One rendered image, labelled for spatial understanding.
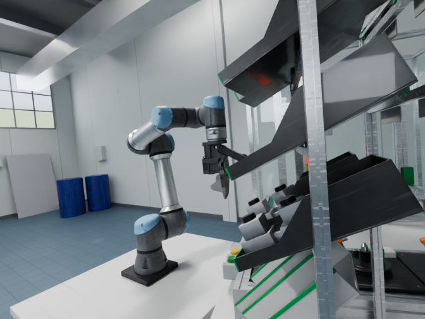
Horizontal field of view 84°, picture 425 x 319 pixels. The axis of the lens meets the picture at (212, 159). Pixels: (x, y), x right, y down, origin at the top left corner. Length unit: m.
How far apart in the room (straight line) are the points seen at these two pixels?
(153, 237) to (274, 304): 0.67
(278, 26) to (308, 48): 0.07
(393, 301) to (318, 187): 0.57
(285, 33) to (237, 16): 4.45
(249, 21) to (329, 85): 4.33
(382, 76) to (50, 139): 8.82
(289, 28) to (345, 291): 0.39
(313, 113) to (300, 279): 0.36
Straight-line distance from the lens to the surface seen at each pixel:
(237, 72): 0.41
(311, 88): 0.35
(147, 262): 1.17
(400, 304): 0.88
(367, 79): 0.38
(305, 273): 0.57
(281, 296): 0.60
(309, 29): 0.37
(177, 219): 1.18
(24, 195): 8.30
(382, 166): 0.38
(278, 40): 0.41
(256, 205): 0.58
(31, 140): 8.79
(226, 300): 0.98
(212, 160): 0.82
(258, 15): 4.63
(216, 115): 0.82
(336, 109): 0.37
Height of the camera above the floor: 1.40
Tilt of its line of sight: 3 degrees down
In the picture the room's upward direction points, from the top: 5 degrees counter-clockwise
